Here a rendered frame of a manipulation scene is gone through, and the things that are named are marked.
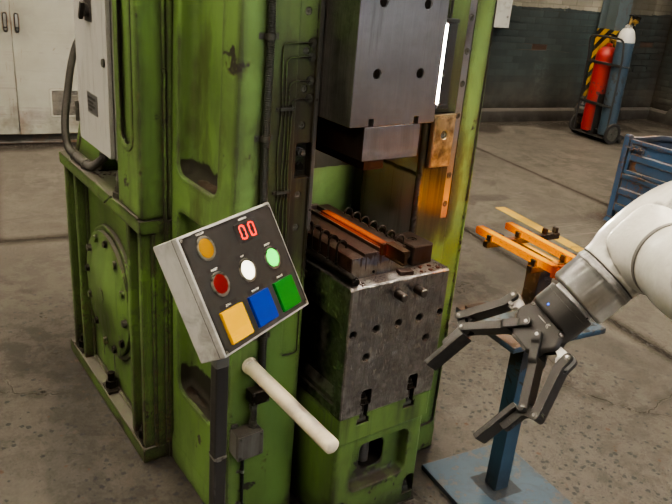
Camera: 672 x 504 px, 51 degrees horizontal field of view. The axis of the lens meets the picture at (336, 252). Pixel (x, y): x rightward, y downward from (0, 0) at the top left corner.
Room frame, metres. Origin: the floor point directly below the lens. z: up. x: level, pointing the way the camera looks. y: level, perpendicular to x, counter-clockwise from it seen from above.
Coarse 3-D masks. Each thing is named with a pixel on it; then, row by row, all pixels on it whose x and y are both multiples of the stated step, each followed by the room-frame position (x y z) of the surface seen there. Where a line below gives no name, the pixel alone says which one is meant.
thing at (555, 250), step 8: (512, 224) 2.29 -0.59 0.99; (512, 232) 2.26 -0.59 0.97; (528, 232) 2.22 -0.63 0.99; (528, 240) 2.19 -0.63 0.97; (536, 240) 2.16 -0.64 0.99; (544, 240) 2.15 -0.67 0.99; (544, 248) 2.12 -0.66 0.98; (552, 248) 2.09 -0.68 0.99; (560, 248) 2.09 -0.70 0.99; (568, 256) 2.03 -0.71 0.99
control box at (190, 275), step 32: (224, 224) 1.52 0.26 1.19; (256, 224) 1.61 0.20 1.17; (160, 256) 1.41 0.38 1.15; (192, 256) 1.40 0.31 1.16; (224, 256) 1.47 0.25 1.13; (256, 256) 1.55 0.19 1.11; (288, 256) 1.64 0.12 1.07; (192, 288) 1.37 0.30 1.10; (256, 288) 1.50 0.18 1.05; (192, 320) 1.37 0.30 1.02; (224, 352) 1.33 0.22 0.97
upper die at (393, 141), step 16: (320, 128) 2.05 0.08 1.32; (336, 128) 1.99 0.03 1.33; (352, 128) 1.93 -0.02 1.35; (368, 128) 1.90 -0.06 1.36; (384, 128) 1.93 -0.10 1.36; (400, 128) 1.96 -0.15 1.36; (416, 128) 2.00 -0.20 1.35; (336, 144) 1.99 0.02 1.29; (352, 144) 1.92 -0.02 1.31; (368, 144) 1.90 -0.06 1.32; (384, 144) 1.93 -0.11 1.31; (400, 144) 1.97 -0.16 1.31; (416, 144) 2.00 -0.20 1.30; (368, 160) 1.90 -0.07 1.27
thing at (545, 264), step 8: (480, 232) 2.22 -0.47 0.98; (488, 232) 2.18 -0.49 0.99; (496, 240) 2.15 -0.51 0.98; (504, 240) 2.12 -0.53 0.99; (512, 248) 2.08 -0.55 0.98; (520, 248) 2.06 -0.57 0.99; (520, 256) 2.05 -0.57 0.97; (528, 256) 2.02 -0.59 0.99; (536, 256) 2.00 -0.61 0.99; (544, 264) 1.96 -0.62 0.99; (552, 264) 1.95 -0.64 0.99; (552, 272) 1.92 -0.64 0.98
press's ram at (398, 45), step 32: (352, 0) 1.89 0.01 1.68; (384, 0) 1.91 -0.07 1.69; (416, 0) 1.97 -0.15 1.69; (448, 0) 2.03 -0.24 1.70; (352, 32) 1.88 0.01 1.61; (384, 32) 1.91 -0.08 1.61; (416, 32) 1.97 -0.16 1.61; (352, 64) 1.87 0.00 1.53; (384, 64) 1.91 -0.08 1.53; (416, 64) 1.98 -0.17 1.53; (320, 96) 1.98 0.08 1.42; (352, 96) 1.86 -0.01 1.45; (384, 96) 1.92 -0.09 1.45; (416, 96) 1.99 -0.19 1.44
